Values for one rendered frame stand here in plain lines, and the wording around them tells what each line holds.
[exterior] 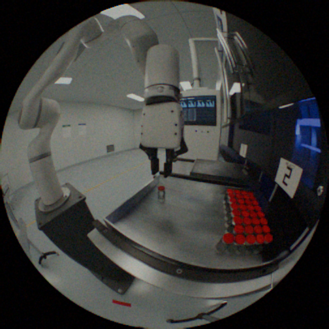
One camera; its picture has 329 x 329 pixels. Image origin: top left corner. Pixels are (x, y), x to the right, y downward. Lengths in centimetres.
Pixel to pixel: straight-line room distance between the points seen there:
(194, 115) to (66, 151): 491
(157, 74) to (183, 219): 32
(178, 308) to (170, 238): 95
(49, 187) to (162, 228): 42
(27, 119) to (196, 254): 57
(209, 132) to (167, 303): 158
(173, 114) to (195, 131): 81
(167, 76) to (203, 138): 83
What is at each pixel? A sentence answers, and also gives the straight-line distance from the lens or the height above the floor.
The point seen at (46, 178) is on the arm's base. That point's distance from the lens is 45.
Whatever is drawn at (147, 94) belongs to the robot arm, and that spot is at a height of 116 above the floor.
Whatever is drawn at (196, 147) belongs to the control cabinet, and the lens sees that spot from 101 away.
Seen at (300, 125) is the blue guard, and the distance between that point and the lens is 27.
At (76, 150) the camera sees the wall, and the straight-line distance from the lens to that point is 518.
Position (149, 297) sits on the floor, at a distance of 108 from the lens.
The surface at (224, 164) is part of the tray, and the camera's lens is 68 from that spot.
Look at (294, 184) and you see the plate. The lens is 26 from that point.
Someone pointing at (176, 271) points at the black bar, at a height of 90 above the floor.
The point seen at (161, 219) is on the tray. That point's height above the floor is 88.
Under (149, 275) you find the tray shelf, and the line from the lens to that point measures 20.
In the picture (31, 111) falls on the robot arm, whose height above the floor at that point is 121.
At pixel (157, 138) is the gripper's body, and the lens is 21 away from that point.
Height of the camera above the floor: 107
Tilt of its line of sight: 18 degrees down
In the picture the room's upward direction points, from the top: straight up
